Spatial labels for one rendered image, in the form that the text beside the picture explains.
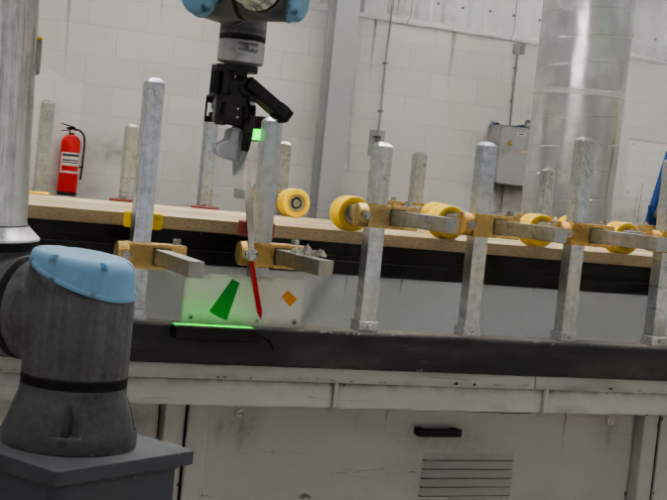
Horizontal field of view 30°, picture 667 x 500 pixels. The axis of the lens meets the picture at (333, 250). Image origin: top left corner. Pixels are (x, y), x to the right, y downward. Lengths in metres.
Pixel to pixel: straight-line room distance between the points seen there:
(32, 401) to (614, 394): 1.62
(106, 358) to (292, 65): 8.55
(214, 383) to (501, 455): 0.88
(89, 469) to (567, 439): 1.77
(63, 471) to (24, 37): 0.62
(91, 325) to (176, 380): 0.82
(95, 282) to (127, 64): 8.14
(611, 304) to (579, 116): 3.38
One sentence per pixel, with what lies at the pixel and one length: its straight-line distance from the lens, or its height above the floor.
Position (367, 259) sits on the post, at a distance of 2.62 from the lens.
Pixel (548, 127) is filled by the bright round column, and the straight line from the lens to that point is 6.55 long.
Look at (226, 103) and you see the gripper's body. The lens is 2.39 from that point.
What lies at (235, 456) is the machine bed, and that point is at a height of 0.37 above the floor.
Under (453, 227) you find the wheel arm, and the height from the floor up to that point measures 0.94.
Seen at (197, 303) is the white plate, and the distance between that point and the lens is 2.49.
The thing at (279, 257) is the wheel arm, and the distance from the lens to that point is 2.51.
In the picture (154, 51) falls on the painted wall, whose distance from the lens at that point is 9.89.
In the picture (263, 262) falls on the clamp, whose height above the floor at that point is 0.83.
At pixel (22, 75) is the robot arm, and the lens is 1.85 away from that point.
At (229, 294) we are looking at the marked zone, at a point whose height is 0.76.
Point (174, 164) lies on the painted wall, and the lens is 9.91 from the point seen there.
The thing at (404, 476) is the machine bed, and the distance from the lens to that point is 3.03.
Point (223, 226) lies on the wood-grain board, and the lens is 2.71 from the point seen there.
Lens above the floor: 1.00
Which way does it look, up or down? 3 degrees down
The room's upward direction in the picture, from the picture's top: 6 degrees clockwise
